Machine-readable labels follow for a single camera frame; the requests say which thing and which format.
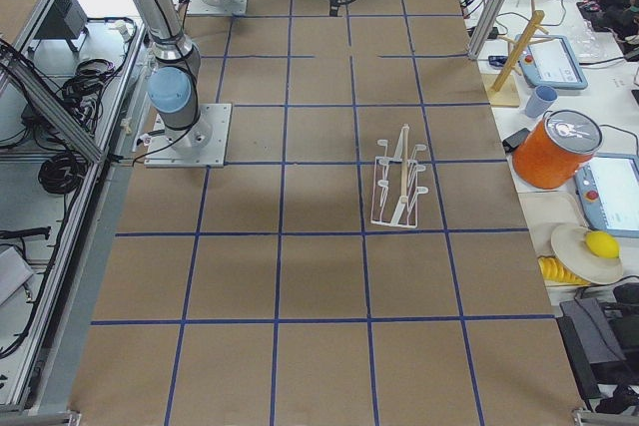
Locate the far teach pendant tablet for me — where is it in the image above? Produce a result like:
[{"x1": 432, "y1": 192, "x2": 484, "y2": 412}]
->
[{"x1": 518, "y1": 35, "x2": 588, "y2": 90}]

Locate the blue cup on desk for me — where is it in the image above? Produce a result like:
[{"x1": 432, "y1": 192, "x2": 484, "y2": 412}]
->
[{"x1": 524, "y1": 85, "x2": 558, "y2": 119}]

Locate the beige plate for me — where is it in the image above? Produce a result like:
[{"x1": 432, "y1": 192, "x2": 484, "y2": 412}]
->
[{"x1": 550, "y1": 223, "x2": 623, "y2": 284}]

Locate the white wire cup rack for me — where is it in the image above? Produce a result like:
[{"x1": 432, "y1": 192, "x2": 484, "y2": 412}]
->
[{"x1": 370, "y1": 124, "x2": 429, "y2": 229}]

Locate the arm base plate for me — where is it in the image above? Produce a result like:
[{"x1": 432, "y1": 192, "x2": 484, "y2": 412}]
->
[
  {"x1": 187, "y1": 0, "x2": 248, "y2": 17},
  {"x1": 143, "y1": 103, "x2": 232, "y2": 168}
]

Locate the aluminium frame post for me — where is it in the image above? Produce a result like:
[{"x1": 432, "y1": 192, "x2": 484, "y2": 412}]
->
[{"x1": 467, "y1": 0, "x2": 530, "y2": 61}]

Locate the near teach pendant tablet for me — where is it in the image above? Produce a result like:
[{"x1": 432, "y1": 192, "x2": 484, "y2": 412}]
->
[{"x1": 574, "y1": 153, "x2": 638, "y2": 238}]

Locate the teach pendant tablet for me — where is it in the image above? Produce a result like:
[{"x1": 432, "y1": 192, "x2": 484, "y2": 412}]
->
[
  {"x1": 518, "y1": 35, "x2": 588, "y2": 90},
  {"x1": 574, "y1": 153, "x2": 638, "y2": 238}
]

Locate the wooden mug tree stand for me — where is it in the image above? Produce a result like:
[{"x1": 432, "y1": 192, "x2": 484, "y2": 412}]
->
[{"x1": 482, "y1": 0, "x2": 548, "y2": 107}]

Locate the yellow lemon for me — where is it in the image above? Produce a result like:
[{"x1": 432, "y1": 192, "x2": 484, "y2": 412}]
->
[{"x1": 585, "y1": 230, "x2": 620, "y2": 259}]

